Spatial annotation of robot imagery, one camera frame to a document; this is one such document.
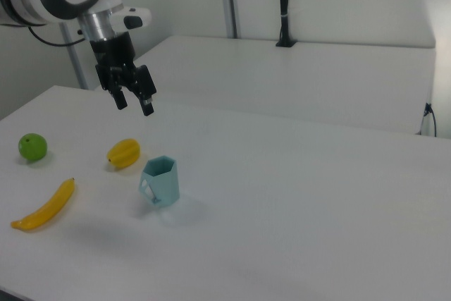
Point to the yellow toy starfruit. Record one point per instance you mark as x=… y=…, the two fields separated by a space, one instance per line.
x=123 y=154

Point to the green toy apple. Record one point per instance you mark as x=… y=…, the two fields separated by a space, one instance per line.
x=32 y=146

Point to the black pole with clamp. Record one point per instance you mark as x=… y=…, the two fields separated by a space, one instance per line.
x=283 y=5

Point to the teal hexagonal plastic mug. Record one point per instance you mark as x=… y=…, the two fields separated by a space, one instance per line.
x=165 y=184

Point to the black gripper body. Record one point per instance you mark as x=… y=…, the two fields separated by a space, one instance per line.
x=116 y=65

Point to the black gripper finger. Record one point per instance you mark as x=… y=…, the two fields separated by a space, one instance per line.
x=120 y=102
x=147 y=107

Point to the white side table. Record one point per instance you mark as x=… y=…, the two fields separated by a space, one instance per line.
x=299 y=79

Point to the yellow toy banana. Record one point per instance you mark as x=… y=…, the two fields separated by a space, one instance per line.
x=49 y=209

